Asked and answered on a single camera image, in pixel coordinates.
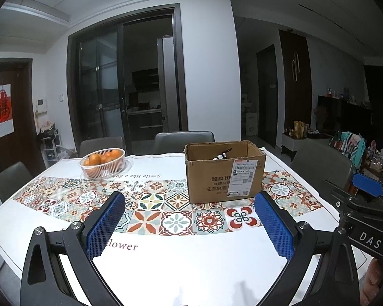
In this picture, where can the red white wall calendar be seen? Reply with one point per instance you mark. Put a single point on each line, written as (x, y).
(3, 111)

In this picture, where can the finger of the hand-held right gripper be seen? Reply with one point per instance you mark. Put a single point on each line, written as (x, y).
(338, 191)
(368, 185)

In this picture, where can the white shoe rack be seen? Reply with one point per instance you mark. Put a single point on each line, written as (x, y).
(51, 146)

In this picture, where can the person's right hand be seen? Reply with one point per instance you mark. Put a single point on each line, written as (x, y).
(381, 275)

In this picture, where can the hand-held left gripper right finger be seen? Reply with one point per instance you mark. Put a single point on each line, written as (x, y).
(274, 226)

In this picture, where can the dark interior door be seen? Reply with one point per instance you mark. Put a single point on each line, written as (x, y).
(267, 102)

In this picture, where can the white low cabinet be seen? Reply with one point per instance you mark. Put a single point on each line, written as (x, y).
(293, 142)

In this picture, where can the orange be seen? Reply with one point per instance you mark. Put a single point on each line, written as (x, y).
(108, 156)
(117, 153)
(94, 160)

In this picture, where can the dark framed sliding glass door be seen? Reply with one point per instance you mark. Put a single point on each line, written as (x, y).
(99, 86)

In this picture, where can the dark wooden wardrobe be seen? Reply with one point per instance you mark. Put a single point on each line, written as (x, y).
(295, 86)

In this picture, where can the silver refrigerator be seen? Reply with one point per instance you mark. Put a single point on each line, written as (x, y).
(165, 83)

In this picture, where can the white wall intercom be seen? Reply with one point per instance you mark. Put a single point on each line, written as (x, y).
(42, 105)

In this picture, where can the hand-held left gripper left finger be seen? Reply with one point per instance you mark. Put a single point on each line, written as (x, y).
(103, 226)

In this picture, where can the white slatted fruit basket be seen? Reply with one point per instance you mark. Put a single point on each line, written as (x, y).
(102, 170)

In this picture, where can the black white patterned pouch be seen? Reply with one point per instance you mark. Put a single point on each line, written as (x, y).
(222, 155)

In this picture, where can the pile of snack bags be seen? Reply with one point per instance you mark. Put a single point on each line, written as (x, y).
(378, 161)

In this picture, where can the colourful clothes pile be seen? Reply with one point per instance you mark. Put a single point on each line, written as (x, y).
(349, 146)

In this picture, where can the tile pattern tablecloth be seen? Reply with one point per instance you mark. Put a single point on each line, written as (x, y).
(178, 255)

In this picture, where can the grey dining chair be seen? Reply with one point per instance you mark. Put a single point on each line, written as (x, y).
(99, 145)
(11, 180)
(322, 165)
(182, 140)

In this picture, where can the brown cardboard box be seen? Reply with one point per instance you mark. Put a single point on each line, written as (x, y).
(210, 178)

